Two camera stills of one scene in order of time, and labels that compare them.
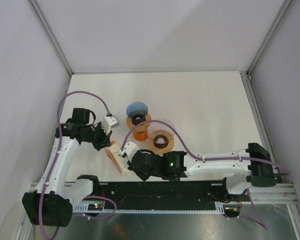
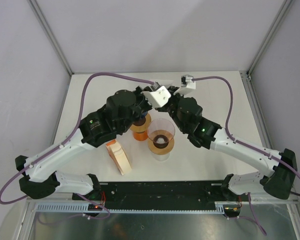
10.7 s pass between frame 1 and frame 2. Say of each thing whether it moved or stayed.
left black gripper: moved
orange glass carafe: stayed
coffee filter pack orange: stayed
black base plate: stayed
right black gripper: moved
